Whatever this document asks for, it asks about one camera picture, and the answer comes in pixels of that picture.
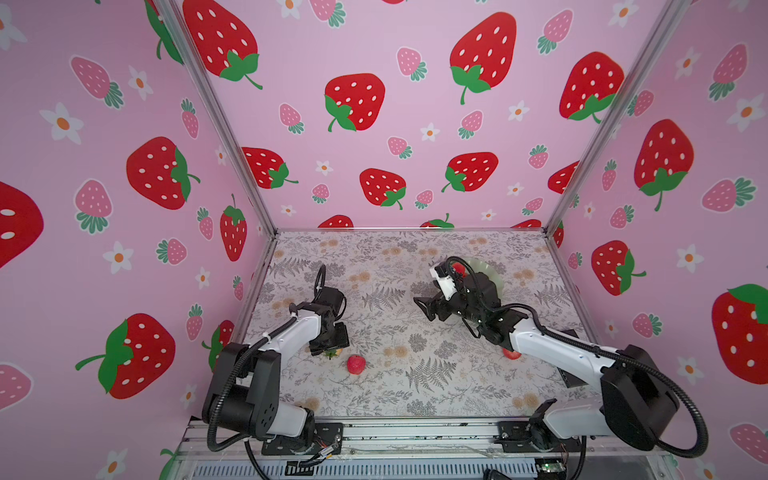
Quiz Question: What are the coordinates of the red fake strawberry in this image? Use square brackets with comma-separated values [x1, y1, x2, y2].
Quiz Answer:
[452, 262, 468, 277]

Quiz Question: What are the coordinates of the yellow red fake peach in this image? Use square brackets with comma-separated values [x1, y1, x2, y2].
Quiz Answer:
[323, 348, 343, 359]

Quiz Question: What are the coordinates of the pink red fake fruit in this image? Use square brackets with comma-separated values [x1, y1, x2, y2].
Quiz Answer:
[347, 355, 367, 375]

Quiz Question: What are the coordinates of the red fake apple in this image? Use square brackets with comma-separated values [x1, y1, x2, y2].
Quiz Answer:
[503, 349, 522, 360]

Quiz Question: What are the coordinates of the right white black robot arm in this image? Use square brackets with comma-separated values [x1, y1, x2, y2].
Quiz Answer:
[414, 256, 709, 459]

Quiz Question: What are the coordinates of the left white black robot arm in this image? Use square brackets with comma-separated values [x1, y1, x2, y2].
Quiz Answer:
[202, 266, 349, 461]

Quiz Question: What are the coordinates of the light green fruit bowl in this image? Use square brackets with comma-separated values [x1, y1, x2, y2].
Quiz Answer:
[464, 258, 504, 296]

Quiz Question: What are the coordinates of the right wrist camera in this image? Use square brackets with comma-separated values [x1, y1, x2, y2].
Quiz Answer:
[429, 264, 457, 300]

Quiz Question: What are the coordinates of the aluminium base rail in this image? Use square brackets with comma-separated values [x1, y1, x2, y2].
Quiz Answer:
[167, 417, 683, 479]

